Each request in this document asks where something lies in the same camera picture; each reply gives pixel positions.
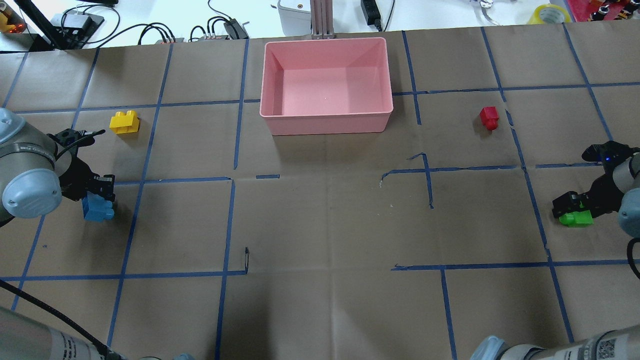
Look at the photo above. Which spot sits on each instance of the red toy block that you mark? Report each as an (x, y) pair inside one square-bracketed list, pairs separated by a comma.
[(489, 117)]

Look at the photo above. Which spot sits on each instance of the aluminium frame post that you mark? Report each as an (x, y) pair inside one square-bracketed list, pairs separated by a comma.
[(322, 22)]

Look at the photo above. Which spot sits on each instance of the black power adapter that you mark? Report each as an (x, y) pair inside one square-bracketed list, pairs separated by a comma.
[(371, 13)]

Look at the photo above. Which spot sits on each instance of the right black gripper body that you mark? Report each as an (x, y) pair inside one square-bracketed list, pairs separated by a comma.
[(601, 189)]

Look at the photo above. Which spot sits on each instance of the grey usb hub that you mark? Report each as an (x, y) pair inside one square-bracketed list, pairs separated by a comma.
[(208, 38), (170, 41)]

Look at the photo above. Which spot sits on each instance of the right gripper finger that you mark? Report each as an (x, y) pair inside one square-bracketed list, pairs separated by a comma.
[(568, 203)]

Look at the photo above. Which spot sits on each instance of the green toy block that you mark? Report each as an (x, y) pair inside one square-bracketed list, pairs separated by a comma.
[(577, 219)]

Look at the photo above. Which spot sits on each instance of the pink plastic box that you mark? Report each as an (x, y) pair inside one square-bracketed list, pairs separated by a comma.
[(326, 86)]

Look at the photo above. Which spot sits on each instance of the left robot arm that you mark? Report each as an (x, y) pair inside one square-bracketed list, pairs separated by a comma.
[(38, 171)]

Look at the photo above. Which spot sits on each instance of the blue toy block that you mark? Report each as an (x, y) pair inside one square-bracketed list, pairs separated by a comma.
[(96, 208)]

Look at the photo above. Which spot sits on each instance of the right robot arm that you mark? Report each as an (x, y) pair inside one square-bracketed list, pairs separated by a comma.
[(621, 344)]

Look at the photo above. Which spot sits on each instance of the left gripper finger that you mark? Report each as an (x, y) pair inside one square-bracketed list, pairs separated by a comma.
[(103, 186)]

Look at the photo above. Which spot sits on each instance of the wrist camera on right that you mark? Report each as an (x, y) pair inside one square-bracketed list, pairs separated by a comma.
[(611, 153)]

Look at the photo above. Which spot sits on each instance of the yellow tape roll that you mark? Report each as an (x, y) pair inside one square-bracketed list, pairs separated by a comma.
[(549, 14)]

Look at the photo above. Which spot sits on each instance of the yellow toy block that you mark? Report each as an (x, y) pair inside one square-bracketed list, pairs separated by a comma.
[(125, 122)]

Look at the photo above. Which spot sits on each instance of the white box device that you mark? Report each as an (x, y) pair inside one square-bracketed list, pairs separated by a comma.
[(295, 17)]

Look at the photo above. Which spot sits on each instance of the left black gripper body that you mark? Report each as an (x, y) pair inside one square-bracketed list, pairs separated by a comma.
[(74, 175)]

